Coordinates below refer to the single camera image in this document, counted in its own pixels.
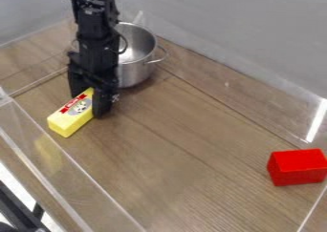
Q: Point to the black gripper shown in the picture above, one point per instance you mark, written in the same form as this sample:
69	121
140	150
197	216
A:
92	65

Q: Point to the yellow butter block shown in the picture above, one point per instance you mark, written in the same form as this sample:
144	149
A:
65	121

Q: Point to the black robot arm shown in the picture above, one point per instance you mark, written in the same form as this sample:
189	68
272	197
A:
94	12

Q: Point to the silver steel pot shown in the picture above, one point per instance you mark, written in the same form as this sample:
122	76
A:
139	50

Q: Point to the red block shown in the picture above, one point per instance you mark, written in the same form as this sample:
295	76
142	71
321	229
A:
296	167

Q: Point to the clear acrylic enclosure wall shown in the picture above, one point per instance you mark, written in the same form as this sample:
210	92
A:
174	161

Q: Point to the black table frame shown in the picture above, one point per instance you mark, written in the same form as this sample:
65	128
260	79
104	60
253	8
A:
22	220

